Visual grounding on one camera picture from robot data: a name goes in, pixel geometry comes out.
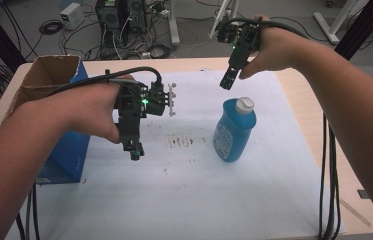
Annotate blue bottle with white cap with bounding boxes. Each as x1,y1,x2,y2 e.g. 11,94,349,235
212,96,258,164

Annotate hanging black cables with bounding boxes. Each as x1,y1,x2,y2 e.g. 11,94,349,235
15,182,42,240

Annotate coiled black cable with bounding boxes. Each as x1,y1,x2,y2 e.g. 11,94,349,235
38,19,66,36
146,42,176,60

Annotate white power supply box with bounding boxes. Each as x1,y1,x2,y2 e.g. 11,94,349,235
59,2,86,27

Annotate white foam mat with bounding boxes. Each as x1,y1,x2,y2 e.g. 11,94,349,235
5,69,347,240

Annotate white desk foot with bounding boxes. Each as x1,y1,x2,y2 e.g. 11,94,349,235
312,0,362,45

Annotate black computer tower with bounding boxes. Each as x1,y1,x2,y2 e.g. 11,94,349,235
125,0,149,34
94,0,126,48

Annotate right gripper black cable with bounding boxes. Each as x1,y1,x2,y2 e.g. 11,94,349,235
227,16,310,40

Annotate person's left hand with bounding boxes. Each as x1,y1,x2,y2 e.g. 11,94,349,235
56,74,138,145

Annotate person's right hand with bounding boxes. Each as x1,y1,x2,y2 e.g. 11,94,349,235
238,14,312,81

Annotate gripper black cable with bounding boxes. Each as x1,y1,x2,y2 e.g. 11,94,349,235
227,16,310,40
47,66,164,98

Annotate hanging black cable bundle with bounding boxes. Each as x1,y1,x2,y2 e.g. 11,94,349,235
318,112,342,240

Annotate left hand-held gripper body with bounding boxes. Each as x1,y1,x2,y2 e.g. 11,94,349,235
113,79,178,135

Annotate white desk leg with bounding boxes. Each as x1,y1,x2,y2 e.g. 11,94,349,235
168,0,182,47

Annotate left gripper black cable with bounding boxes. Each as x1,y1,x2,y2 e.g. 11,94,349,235
47,66,164,98

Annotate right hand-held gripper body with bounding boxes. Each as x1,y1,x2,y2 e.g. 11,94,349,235
214,18,264,65

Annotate blue cardboard box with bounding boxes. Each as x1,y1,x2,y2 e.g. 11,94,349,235
3,54,92,185

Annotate white metal stand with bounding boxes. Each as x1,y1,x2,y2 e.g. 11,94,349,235
208,0,242,40

